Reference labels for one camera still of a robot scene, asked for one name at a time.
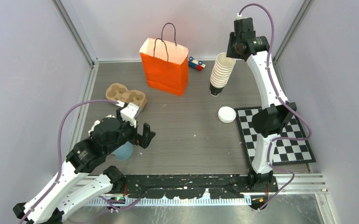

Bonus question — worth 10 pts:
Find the orange paper bag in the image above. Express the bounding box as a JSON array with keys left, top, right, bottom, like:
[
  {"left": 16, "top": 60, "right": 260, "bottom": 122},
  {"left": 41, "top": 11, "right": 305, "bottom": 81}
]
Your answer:
[{"left": 139, "top": 29, "right": 189, "bottom": 96}]

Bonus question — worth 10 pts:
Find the white plastic cup lid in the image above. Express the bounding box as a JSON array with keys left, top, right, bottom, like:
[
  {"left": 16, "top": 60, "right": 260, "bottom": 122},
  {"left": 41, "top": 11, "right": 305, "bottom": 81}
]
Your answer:
[{"left": 218, "top": 106, "right": 237, "bottom": 124}]

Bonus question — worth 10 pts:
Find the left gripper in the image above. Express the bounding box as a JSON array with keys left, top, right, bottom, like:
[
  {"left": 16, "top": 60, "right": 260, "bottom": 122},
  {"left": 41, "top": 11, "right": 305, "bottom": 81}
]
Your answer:
[{"left": 106, "top": 108, "right": 156, "bottom": 154}]

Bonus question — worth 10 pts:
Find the cardboard cup carrier tray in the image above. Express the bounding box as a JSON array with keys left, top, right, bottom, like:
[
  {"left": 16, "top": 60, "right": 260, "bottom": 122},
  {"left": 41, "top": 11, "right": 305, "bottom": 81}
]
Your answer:
[{"left": 106, "top": 83, "right": 147, "bottom": 110}]

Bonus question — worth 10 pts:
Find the purple cable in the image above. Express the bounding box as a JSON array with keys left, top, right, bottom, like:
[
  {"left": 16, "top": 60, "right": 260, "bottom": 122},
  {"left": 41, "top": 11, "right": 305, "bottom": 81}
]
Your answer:
[
  {"left": 18, "top": 98, "right": 120, "bottom": 224},
  {"left": 237, "top": 3, "right": 313, "bottom": 211}
]

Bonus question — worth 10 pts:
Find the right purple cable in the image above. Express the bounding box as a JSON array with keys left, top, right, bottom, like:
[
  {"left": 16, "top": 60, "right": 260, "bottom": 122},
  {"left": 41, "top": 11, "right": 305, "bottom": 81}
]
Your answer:
[{"left": 237, "top": 3, "right": 313, "bottom": 211}]

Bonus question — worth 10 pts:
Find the red blue toy car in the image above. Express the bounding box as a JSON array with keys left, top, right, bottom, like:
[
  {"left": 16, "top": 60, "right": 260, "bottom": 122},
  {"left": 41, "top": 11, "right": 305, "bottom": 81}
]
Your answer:
[{"left": 188, "top": 56, "right": 205, "bottom": 71}]

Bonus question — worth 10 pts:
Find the stack of white paper cups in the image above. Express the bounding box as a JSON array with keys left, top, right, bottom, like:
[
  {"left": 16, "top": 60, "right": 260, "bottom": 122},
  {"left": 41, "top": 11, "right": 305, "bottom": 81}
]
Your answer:
[{"left": 210, "top": 52, "right": 236, "bottom": 97}]

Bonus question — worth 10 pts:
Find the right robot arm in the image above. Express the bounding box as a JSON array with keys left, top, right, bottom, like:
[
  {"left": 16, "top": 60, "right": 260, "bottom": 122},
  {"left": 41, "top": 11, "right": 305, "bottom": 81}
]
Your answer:
[{"left": 226, "top": 17, "right": 297, "bottom": 192}]

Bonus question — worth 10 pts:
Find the blue plastic cup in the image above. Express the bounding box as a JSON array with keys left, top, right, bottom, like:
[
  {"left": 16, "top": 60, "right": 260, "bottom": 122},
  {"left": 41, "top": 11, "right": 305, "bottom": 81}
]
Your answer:
[{"left": 112, "top": 142, "right": 133, "bottom": 161}]

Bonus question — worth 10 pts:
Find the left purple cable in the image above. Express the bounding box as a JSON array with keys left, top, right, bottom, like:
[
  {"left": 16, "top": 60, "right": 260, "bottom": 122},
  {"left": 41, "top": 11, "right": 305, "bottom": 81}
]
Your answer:
[{"left": 18, "top": 98, "right": 120, "bottom": 224}]

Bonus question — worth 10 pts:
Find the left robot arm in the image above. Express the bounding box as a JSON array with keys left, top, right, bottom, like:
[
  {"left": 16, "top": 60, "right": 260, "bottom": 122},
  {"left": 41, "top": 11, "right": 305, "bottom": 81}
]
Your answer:
[{"left": 13, "top": 117, "right": 156, "bottom": 224}]

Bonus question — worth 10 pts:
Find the black white checkerboard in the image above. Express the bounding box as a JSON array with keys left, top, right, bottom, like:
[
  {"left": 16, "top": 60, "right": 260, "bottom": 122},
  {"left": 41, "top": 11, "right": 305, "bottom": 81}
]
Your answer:
[{"left": 234, "top": 107, "right": 316, "bottom": 166}]

